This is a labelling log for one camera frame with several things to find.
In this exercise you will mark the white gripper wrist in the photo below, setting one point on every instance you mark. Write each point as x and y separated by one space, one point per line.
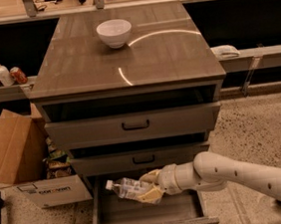
169 179

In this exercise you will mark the clear plastic water bottle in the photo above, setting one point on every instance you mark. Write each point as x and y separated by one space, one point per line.
127 188

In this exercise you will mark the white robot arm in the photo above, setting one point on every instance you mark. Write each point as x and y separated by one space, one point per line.
209 172

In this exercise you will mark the bottom grey drawer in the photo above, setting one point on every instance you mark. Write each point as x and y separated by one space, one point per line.
185 208

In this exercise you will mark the grey drawer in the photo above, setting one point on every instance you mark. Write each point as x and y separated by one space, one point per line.
185 208
137 159
134 126

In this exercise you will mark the middle grey drawer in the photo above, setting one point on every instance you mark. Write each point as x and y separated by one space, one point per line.
137 159

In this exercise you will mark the grey drawer cabinet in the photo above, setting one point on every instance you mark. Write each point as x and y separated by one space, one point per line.
164 64

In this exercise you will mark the top grey drawer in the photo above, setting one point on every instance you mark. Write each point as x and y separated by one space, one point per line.
134 126

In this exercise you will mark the white pump bottle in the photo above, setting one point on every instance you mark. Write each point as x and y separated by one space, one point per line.
5 78

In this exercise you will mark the snack bags in box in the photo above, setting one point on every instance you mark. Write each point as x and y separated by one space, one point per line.
57 162

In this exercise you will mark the open cardboard box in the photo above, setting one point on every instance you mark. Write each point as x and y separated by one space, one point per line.
22 150

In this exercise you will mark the white folded cloth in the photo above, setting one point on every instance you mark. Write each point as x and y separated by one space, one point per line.
225 51

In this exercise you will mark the white ceramic bowl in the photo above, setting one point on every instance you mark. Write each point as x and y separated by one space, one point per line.
114 33

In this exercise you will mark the right red soda can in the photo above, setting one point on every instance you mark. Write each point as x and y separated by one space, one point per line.
18 75

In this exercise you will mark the grey shelf rail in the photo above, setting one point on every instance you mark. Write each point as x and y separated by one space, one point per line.
17 92

